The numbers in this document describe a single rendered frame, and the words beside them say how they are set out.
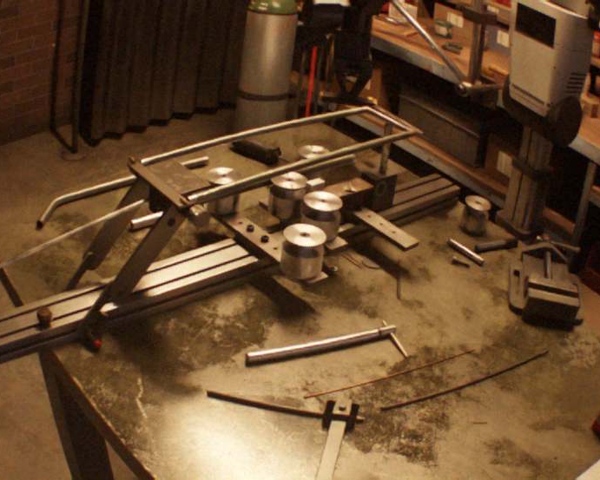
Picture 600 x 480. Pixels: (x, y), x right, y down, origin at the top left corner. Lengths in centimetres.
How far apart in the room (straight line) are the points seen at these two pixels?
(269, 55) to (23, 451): 185
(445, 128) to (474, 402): 183
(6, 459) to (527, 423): 143
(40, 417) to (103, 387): 120
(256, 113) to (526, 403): 225
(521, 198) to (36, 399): 149
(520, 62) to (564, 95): 15
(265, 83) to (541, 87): 148
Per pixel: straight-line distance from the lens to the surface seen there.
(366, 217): 106
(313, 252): 90
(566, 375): 93
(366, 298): 97
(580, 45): 168
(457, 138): 255
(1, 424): 198
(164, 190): 83
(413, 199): 119
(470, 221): 117
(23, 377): 212
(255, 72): 286
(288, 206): 102
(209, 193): 82
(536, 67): 170
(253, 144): 129
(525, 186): 183
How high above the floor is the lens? 142
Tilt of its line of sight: 30 degrees down
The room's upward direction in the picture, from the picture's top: 7 degrees clockwise
